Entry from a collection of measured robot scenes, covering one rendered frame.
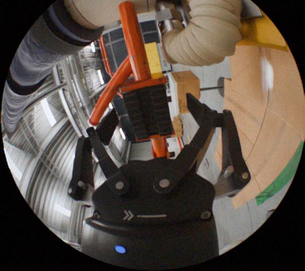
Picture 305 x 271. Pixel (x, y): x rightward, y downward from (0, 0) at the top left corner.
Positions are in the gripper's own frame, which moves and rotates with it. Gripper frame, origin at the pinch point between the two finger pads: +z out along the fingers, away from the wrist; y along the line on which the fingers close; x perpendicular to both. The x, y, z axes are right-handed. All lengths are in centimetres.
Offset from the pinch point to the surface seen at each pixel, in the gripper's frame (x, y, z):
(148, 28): 375, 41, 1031
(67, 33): 16.5, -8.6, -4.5
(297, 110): 1.0, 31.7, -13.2
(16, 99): 17.1, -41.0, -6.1
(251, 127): -43, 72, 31
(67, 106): -16, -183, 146
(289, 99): 1.9, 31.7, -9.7
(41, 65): 16.2, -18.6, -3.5
